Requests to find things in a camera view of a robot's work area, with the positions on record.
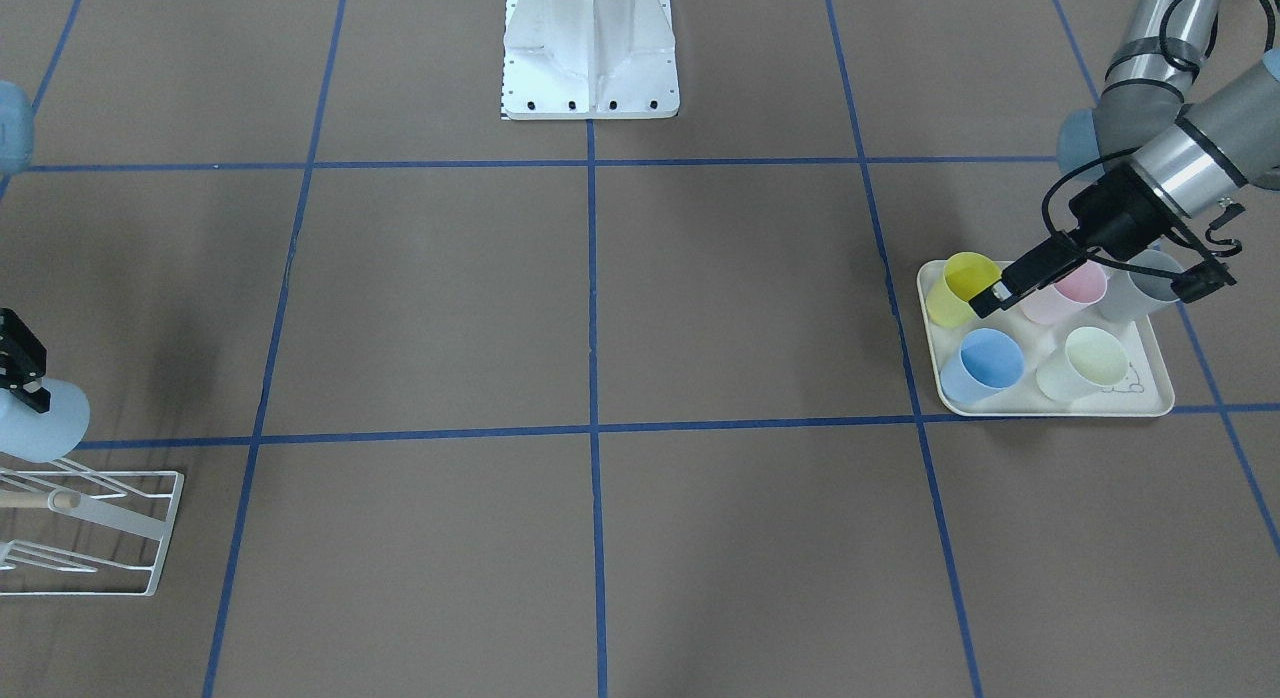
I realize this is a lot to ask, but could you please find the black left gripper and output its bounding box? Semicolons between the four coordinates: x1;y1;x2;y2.
966;165;1171;318

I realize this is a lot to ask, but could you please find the pink plastic cup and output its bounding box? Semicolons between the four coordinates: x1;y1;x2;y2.
1018;261;1108;327

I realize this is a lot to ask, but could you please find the grey plastic cup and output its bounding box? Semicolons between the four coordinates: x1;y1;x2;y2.
1097;250;1184;323

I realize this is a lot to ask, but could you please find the light blue plastic cup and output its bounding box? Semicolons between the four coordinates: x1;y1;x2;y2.
1;379;91;464

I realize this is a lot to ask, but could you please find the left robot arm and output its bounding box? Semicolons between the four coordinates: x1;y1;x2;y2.
969;0;1279;318

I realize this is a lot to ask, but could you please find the yellow plastic cup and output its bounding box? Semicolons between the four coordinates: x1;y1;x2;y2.
925;252;1001;329

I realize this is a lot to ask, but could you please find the pale green plastic cup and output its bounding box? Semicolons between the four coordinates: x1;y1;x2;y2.
1036;327;1129;403

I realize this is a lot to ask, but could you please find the cream plastic tray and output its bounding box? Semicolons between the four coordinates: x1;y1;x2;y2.
915;260;1175;418

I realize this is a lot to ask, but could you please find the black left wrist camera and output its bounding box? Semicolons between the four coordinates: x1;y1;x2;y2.
1166;200;1245;304

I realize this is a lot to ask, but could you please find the white wire cup rack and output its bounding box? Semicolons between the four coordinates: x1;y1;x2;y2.
1;459;186;601

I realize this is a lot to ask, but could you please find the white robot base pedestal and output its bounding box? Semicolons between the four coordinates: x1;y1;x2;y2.
500;0;681;120

